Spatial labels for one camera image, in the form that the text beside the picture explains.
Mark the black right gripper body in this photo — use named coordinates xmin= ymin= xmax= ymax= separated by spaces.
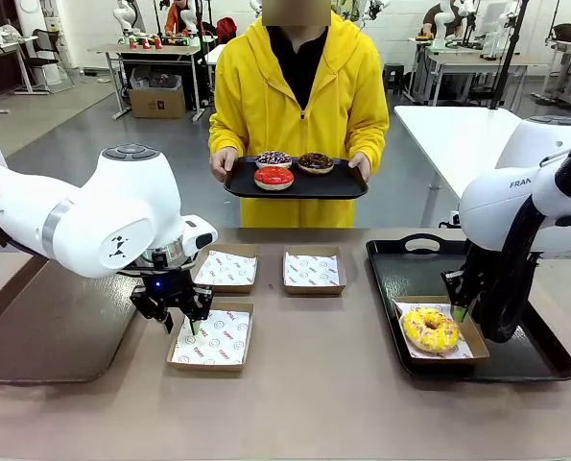
xmin=457 ymin=242 xmax=490 ymax=309

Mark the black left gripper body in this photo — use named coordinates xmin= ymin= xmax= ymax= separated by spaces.
xmin=135 ymin=267 xmax=196 ymax=317

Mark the brown cardboard food box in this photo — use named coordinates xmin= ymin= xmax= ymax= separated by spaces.
xmin=393 ymin=296 xmax=491 ymax=369
xmin=166 ymin=301 xmax=255 ymax=374
xmin=193 ymin=243 xmax=260 ymax=295
xmin=282 ymin=245 xmax=347 ymax=296

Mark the white smiley print paper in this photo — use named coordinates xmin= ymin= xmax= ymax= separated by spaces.
xmin=196 ymin=250 xmax=257 ymax=287
xmin=171 ymin=306 xmax=251 ymax=365
xmin=397 ymin=302 xmax=474 ymax=360
xmin=284 ymin=251 xmax=342 ymax=288

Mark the yellow sprinkled donut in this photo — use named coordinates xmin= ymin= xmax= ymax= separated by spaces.
xmin=399 ymin=306 xmax=461 ymax=355

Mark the red glazed donut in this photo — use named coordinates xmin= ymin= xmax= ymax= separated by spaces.
xmin=253 ymin=165 xmax=296 ymax=192

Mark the small black serving tray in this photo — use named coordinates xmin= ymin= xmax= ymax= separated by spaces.
xmin=223 ymin=156 xmax=369 ymax=201

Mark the purple sprinkled donut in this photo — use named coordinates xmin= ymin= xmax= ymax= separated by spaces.
xmin=254 ymin=150 xmax=294 ymax=170

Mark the chocolate nut donut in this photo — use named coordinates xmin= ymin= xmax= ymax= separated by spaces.
xmin=297 ymin=152 xmax=335 ymax=175

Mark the yellow-sleeved left forearm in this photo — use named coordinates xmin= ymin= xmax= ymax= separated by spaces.
xmin=355 ymin=112 xmax=391 ymax=159

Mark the yellow-sleeved right forearm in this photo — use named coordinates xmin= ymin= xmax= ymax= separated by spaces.
xmin=207 ymin=112 xmax=242 ymax=156

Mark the dark brown serving tray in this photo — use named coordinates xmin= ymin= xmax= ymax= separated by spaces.
xmin=0 ymin=258 xmax=147 ymax=384

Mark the person's right hand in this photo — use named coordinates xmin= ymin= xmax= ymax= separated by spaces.
xmin=209 ymin=148 xmax=241 ymax=182

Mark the person's left hand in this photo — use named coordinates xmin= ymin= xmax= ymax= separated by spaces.
xmin=347 ymin=152 xmax=372 ymax=182

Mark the large white table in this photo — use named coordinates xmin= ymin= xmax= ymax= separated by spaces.
xmin=393 ymin=104 xmax=531 ymax=227

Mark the brown cardboard shipping box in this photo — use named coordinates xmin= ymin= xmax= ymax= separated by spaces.
xmin=129 ymin=84 xmax=188 ymax=120

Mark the grey background workbench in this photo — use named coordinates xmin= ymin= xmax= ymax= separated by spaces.
xmin=409 ymin=37 xmax=550 ymax=108

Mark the dark plastic stool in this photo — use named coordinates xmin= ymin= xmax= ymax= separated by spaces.
xmin=383 ymin=61 xmax=406 ymax=96

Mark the black stand pole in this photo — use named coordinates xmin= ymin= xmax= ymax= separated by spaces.
xmin=490 ymin=0 xmax=530 ymax=110

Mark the person in yellow hoodie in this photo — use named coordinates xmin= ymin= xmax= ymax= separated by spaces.
xmin=207 ymin=0 xmax=391 ymax=230

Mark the white height-adjustable desk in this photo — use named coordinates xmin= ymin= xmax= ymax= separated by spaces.
xmin=205 ymin=43 xmax=225 ymax=81

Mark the wooden-top workbench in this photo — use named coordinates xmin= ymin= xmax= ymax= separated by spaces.
xmin=87 ymin=43 xmax=204 ymax=121

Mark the person in brown top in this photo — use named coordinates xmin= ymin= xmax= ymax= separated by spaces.
xmin=421 ymin=0 xmax=464 ymax=39

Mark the person in orange top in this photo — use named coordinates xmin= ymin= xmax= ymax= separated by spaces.
xmin=167 ymin=0 xmax=195 ymax=36

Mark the black office chair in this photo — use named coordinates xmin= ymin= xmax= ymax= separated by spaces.
xmin=25 ymin=28 xmax=75 ymax=95

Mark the white side desk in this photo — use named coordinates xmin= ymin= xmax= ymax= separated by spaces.
xmin=0 ymin=36 xmax=39 ymax=114

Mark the black cable sleeve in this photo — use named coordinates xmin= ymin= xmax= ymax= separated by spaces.
xmin=479 ymin=143 xmax=571 ymax=343

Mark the black tray with handle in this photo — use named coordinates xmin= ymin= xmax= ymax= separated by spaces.
xmin=365 ymin=232 xmax=571 ymax=383

